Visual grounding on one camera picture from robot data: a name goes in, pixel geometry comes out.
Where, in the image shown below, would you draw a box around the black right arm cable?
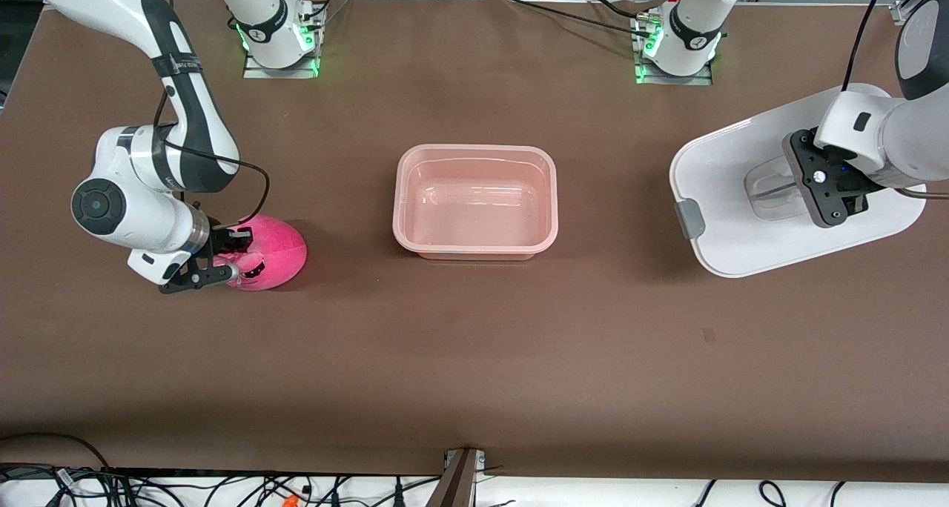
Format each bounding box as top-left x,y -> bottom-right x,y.
152,88 -> 271,231

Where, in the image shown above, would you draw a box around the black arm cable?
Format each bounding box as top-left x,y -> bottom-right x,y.
152,88 -> 271,231
840,0 -> 949,199

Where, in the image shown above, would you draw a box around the aluminium profile post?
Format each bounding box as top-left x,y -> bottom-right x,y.
426,448 -> 486,507

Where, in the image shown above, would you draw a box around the pink plastic box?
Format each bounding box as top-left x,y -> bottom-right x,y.
392,144 -> 558,262

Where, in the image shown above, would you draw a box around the pink plush toy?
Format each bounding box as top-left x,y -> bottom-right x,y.
221,214 -> 308,291

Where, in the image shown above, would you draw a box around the white box lid grey clips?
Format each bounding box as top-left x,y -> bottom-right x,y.
669,83 -> 927,279

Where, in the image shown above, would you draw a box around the black looped cable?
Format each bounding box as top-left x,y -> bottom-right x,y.
0,431 -> 112,472

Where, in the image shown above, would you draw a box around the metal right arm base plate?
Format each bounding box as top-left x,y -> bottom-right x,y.
243,16 -> 321,79

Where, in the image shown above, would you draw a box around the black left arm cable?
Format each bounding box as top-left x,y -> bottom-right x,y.
840,0 -> 949,199

